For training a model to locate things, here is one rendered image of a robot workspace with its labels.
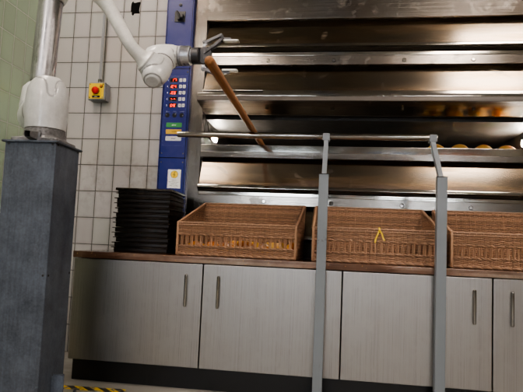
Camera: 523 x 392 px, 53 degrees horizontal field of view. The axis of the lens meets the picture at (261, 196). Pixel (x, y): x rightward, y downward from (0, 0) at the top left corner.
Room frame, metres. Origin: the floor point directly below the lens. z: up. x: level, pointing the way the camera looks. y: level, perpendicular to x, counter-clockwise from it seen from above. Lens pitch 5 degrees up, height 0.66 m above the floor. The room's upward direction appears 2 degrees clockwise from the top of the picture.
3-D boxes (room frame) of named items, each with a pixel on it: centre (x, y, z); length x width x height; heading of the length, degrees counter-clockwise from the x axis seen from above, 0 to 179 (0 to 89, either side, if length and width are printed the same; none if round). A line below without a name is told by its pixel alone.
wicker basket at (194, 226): (2.58, 0.07, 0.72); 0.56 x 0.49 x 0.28; 81
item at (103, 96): (2.93, 0.95, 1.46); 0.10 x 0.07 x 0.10; 82
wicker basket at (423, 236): (2.49, -0.53, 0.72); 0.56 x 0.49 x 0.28; 83
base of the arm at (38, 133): (2.03, 0.86, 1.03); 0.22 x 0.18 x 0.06; 175
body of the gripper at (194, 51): (2.32, 0.30, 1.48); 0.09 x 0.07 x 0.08; 83
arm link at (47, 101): (2.06, 0.87, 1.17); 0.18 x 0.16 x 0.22; 32
